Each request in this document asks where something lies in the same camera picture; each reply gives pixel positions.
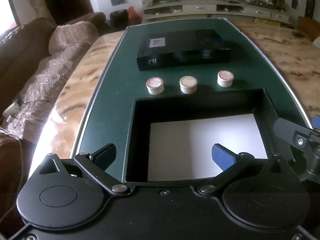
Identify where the brown sofa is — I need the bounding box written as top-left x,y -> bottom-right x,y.
0,11 -> 108,230

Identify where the green desk mat silver edge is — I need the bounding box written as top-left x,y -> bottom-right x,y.
72,17 -> 314,183

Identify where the brown wooden chair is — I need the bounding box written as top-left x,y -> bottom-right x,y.
297,16 -> 320,42

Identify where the black box white inside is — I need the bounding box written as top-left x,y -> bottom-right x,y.
124,88 -> 294,183

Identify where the white tv cabinet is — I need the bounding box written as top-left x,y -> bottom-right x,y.
142,0 -> 293,25

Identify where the white round cap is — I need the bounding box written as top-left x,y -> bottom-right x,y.
179,76 -> 198,94
217,70 -> 235,87
146,77 -> 165,95

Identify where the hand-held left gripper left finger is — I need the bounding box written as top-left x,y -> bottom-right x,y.
38,143 -> 130,196

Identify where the black bag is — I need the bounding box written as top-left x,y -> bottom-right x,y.
110,9 -> 129,29

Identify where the black box lid white label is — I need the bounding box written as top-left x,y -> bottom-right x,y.
136,29 -> 232,72

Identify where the red plastic bag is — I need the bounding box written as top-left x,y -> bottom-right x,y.
127,6 -> 143,25

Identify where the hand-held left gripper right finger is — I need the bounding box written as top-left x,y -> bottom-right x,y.
197,143 -> 295,194

